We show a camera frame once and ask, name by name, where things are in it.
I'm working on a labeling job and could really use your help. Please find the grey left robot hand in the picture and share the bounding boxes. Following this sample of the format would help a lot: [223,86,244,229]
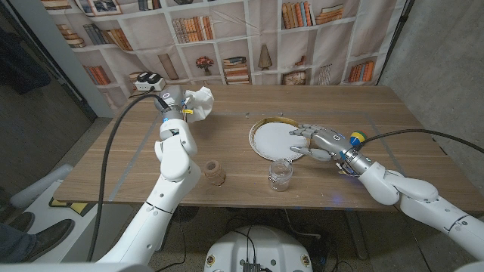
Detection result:
[157,85,194,122]

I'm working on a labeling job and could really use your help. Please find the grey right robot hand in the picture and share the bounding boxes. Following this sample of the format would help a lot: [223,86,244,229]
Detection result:
[289,123,355,162]

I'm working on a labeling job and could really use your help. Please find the white cloth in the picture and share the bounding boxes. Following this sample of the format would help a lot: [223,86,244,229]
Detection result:
[184,86,215,124]

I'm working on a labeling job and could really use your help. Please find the white plastic plate gold rim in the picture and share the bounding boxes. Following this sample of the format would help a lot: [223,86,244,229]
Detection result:
[248,116,312,162]

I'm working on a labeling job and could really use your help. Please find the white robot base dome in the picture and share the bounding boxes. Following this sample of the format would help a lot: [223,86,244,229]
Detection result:
[203,225,314,272]

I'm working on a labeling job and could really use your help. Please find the clear glass jar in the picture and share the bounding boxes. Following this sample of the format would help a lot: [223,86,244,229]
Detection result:
[268,158,294,193]

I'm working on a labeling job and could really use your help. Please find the white power adapter box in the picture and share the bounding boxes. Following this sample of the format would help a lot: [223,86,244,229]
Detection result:
[134,71,166,92]

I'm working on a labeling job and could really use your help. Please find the printed bookshelf backdrop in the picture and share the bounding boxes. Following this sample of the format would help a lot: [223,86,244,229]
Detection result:
[39,0,404,110]

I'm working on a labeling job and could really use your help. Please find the grey table leg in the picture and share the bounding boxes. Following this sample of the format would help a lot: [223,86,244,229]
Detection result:
[344,209,370,261]

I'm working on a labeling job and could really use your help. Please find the black backdrop stand pole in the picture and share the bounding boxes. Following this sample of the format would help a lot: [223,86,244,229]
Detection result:
[376,0,415,86]

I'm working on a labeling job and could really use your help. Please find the black leather shoe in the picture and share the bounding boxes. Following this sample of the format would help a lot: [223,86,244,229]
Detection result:
[11,211,38,232]
[14,218,76,264]

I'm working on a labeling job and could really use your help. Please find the white robot torso edge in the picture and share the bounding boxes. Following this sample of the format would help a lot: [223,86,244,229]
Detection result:
[0,260,484,272]

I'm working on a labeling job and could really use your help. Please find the blue jeans leg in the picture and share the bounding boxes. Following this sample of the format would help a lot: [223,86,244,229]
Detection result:
[0,222,37,264]

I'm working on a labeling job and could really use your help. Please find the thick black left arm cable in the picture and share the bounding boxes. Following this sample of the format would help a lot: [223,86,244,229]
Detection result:
[86,93,169,262]

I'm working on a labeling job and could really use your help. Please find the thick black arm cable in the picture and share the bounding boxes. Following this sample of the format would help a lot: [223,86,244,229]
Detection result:
[86,93,169,262]
[355,128,484,154]

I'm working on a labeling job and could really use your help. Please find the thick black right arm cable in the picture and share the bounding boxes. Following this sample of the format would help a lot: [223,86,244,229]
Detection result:
[355,128,484,154]

